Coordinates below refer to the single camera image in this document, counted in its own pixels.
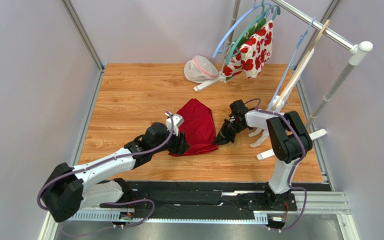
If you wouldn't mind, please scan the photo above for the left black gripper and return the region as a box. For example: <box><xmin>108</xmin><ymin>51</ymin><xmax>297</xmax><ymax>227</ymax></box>
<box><xmin>151</xmin><ymin>125</ymin><xmax>191</xmax><ymax>156</ymax></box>

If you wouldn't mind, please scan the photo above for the dark red cloth napkin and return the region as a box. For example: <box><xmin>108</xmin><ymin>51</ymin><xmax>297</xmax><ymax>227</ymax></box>
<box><xmin>177</xmin><ymin>98</ymin><xmax>219</xmax><ymax>156</ymax></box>

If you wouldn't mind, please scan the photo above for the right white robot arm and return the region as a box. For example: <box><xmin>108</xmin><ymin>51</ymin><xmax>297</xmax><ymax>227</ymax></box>
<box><xmin>212</xmin><ymin>99</ymin><xmax>313</xmax><ymax>209</ymax></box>

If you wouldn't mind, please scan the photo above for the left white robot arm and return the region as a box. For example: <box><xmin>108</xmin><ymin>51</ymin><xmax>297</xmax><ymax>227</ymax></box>
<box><xmin>37</xmin><ymin>122</ymin><xmax>191</xmax><ymax>223</ymax></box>

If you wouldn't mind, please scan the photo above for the white towel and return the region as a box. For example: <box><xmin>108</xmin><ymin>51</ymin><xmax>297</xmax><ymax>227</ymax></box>
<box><xmin>248</xmin><ymin>48</ymin><xmax>315</xmax><ymax>148</ymax></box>

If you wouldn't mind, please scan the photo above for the white mesh laundry bag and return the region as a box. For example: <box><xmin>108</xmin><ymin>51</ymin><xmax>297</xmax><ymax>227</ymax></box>
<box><xmin>183</xmin><ymin>55</ymin><xmax>219</xmax><ymax>84</ymax></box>

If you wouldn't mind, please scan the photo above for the light blue hanger left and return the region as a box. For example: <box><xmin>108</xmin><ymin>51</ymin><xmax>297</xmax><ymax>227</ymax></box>
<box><xmin>212</xmin><ymin>0</ymin><xmax>281</xmax><ymax>64</ymax></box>

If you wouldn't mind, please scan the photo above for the light blue hanger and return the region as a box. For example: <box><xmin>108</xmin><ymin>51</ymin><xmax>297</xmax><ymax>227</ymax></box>
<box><xmin>267</xmin><ymin>17</ymin><xmax>315</xmax><ymax>109</ymax></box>
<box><xmin>212</xmin><ymin>0</ymin><xmax>281</xmax><ymax>64</ymax></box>

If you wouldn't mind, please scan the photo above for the red floral cloth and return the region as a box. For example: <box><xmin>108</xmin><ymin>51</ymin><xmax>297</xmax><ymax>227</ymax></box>
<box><xmin>221</xmin><ymin>20</ymin><xmax>274</xmax><ymax>82</ymax></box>

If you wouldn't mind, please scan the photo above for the wooden hanger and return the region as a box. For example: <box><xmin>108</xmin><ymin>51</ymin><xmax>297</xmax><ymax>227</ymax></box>
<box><xmin>267</xmin><ymin>19</ymin><xmax>330</xmax><ymax>113</ymax></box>

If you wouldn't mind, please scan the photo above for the light blue hanger right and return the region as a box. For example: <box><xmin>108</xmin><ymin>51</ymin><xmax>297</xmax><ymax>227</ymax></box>
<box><xmin>267</xmin><ymin>17</ymin><xmax>315</xmax><ymax>109</ymax></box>

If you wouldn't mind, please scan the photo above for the teal hanger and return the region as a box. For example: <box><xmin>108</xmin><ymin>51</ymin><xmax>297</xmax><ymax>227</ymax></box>
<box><xmin>216</xmin><ymin>0</ymin><xmax>281</xmax><ymax>66</ymax></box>

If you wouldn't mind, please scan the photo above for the white metal clothes rack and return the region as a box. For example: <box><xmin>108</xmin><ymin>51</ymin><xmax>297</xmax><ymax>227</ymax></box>
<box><xmin>193</xmin><ymin>0</ymin><xmax>374</xmax><ymax>162</ymax></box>

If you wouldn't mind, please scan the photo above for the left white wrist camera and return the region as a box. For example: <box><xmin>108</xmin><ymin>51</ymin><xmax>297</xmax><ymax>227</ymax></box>
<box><xmin>165</xmin><ymin>111</ymin><xmax>184</xmax><ymax>136</ymax></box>

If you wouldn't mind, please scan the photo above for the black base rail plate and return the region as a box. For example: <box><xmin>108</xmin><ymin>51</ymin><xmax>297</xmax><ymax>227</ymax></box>
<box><xmin>92</xmin><ymin>181</ymin><xmax>298</xmax><ymax>221</ymax></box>

